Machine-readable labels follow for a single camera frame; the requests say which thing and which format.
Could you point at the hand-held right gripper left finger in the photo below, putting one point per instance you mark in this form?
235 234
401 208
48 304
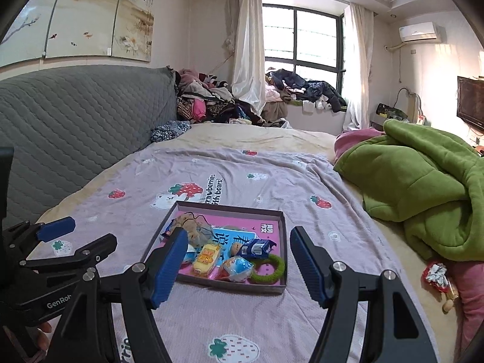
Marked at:
170 264

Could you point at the dark cardboard box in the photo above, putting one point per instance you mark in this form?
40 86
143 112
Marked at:
234 285

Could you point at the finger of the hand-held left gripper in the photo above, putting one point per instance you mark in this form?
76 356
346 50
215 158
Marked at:
56 228
98 245

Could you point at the red wrapped toy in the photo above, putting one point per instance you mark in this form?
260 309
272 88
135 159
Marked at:
436 276

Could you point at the person's left hand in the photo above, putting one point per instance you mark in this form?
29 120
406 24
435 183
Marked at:
44 334

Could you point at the purple strawberry printed blanket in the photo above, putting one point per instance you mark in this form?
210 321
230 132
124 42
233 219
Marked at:
264 174

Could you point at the white air conditioner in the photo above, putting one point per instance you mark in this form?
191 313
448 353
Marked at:
418 32

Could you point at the green fleece blanket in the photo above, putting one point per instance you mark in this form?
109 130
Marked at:
416 174

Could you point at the wall television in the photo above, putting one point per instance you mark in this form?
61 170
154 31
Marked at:
470 100

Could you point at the yellow snack packet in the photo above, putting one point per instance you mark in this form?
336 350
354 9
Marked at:
206 259

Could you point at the pile of mixed clothes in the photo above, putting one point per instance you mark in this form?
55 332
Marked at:
204 94

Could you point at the grey quilted headboard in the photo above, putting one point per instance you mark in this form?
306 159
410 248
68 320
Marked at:
75 113

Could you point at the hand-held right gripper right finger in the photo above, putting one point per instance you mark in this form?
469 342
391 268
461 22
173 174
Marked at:
308 268

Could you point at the beige scrunchie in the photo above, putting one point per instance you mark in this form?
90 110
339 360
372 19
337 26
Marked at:
191 227

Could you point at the blue patterned cloth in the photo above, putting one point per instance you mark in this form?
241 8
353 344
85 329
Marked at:
170 130

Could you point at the blue cookie packet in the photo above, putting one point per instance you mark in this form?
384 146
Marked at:
257 248
166 232

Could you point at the pile of dark clothes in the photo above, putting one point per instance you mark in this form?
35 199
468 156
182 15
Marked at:
302 87

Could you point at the flower wall painting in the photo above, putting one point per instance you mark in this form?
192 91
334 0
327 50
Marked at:
75 15

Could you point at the dark bag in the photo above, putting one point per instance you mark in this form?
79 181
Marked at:
389 112

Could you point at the white curtain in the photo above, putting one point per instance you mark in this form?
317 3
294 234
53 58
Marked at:
357 64
247 45

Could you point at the brown cloth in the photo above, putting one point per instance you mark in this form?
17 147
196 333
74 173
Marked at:
274 113

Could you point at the walnut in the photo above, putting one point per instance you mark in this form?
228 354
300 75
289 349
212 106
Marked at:
236 248

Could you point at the window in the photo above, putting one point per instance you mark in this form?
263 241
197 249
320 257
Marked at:
302 34

